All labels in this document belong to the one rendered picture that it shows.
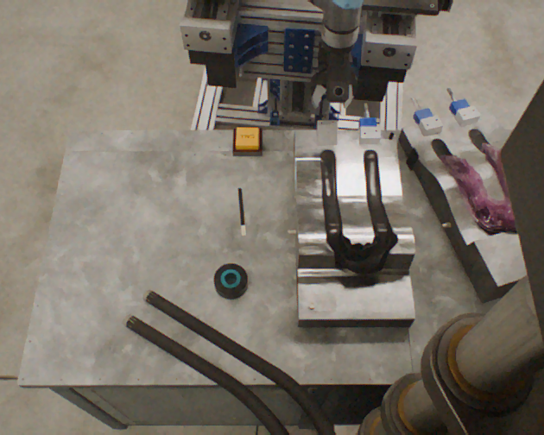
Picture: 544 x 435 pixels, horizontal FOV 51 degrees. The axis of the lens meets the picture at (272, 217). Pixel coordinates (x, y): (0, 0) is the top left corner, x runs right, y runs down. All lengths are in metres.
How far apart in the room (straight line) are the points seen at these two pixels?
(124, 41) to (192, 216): 1.72
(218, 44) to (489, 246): 0.88
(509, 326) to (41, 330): 1.16
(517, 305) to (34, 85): 2.74
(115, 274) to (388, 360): 0.68
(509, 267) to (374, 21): 0.73
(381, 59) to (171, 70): 1.47
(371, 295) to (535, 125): 1.04
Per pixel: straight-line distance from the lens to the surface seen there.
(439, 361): 0.59
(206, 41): 1.65
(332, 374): 1.33
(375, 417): 1.08
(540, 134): 0.32
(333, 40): 1.23
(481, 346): 0.52
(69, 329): 1.43
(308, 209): 1.37
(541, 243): 0.32
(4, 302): 2.45
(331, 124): 1.47
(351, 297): 1.33
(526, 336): 0.46
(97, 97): 2.86
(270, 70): 1.87
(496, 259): 1.39
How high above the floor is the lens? 2.09
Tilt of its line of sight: 61 degrees down
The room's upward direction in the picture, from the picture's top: straight up
